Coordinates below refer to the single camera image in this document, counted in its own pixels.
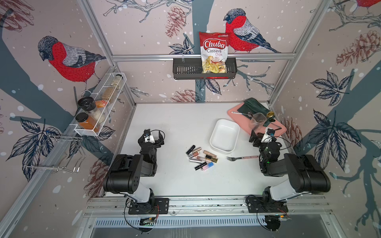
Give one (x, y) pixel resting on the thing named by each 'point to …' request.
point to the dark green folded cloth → (251, 105)
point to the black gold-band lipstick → (200, 165)
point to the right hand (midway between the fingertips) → (259, 130)
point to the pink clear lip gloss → (204, 159)
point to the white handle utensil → (249, 114)
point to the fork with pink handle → (231, 159)
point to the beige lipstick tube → (209, 153)
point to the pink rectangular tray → (244, 121)
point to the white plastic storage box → (224, 135)
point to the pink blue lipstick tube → (208, 166)
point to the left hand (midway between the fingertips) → (154, 129)
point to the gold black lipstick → (211, 158)
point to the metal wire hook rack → (59, 152)
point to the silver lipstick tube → (195, 160)
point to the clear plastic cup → (257, 120)
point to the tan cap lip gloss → (196, 149)
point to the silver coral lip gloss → (194, 154)
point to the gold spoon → (270, 114)
